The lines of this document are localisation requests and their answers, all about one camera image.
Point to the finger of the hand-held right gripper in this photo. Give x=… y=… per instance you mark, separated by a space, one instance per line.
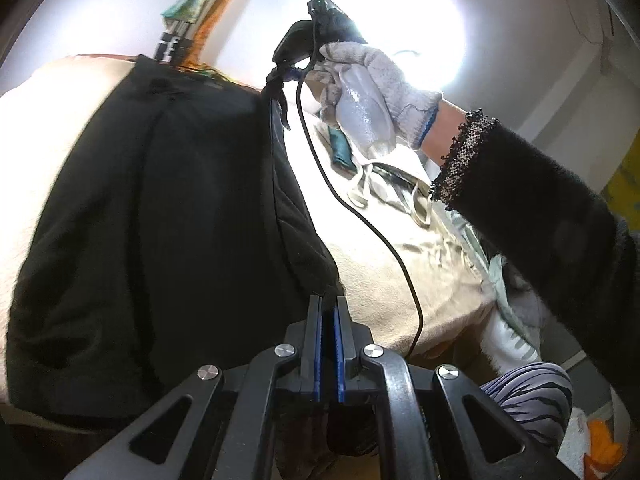
x=290 y=42

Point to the dark green garment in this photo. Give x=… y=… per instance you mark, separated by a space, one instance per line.
x=344 y=150

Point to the folded tripod with scarf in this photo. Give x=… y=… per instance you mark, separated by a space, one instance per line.
x=215 y=20

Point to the beige blanket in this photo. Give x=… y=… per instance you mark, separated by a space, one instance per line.
x=440 y=285

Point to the person's striped trouser leg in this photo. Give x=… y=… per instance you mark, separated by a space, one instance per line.
x=530 y=400

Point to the black garment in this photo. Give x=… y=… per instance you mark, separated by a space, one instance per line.
x=175 y=210

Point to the person's right forearm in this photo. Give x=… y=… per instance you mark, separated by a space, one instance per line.
x=530 y=200

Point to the orange cloth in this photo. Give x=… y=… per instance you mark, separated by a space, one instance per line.
x=605 y=445

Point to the white tote bag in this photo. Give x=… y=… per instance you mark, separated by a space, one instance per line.
x=400 y=195

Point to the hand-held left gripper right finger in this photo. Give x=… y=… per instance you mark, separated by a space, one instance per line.
x=342 y=355

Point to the person's right hand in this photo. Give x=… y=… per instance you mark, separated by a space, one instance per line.
x=405 y=87

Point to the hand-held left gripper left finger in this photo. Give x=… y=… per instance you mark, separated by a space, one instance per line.
x=315 y=355

